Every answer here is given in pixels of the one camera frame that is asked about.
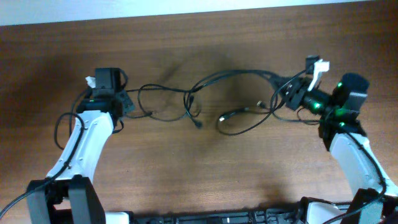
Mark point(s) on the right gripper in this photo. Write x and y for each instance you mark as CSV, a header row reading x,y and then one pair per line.
x,y
296,93

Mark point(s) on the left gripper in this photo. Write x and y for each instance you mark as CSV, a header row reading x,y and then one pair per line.
x,y
132,106

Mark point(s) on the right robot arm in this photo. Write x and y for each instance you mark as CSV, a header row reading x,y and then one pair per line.
x,y
375,194

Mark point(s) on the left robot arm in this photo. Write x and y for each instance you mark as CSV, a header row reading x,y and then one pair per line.
x,y
67,194

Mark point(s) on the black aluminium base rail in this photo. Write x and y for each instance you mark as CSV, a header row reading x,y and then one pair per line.
x,y
217,217

